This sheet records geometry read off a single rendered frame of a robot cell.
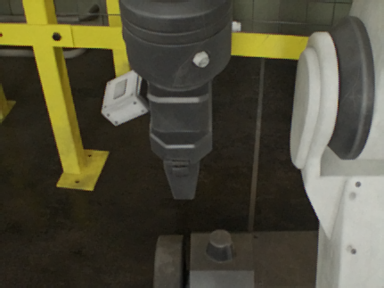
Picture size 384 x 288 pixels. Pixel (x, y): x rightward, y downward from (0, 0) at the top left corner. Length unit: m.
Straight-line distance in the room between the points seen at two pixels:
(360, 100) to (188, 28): 0.17
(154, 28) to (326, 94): 0.17
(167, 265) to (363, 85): 0.52
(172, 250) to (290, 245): 0.21
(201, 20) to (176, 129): 0.11
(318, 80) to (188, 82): 0.14
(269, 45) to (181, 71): 0.63
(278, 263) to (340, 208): 0.33
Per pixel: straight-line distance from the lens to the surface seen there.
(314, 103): 0.46
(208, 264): 0.82
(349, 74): 0.44
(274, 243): 0.88
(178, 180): 0.45
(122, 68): 1.57
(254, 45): 0.99
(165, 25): 0.34
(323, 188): 0.53
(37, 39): 1.10
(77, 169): 1.31
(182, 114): 0.40
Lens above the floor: 0.87
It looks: 39 degrees down
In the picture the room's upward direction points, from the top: 2 degrees counter-clockwise
